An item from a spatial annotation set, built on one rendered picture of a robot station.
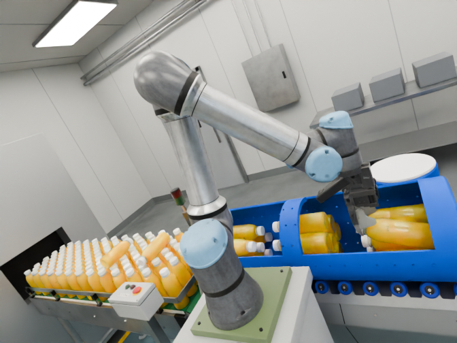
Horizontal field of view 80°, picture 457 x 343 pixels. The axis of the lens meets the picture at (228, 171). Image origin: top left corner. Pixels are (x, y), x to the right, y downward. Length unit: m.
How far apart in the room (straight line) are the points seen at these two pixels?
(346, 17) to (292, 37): 0.69
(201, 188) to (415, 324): 0.73
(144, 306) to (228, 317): 0.57
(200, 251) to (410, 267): 0.55
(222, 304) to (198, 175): 0.32
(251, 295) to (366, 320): 0.46
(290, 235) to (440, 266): 0.38
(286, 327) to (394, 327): 0.44
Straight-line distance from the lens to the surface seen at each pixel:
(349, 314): 1.07
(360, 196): 0.82
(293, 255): 0.93
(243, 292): 0.71
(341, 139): 0.75
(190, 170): 0.72
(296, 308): 0.75
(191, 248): 0.65
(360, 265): 0.90
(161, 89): 0.57
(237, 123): 0.56
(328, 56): 4.22
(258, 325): 0.72
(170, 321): 1.43
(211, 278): 0.67
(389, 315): 1.05
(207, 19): 4.75
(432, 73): 3.52
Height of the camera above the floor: 1.67
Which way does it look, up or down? 15 degrees down
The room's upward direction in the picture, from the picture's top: 24 degrees counter-clockwise
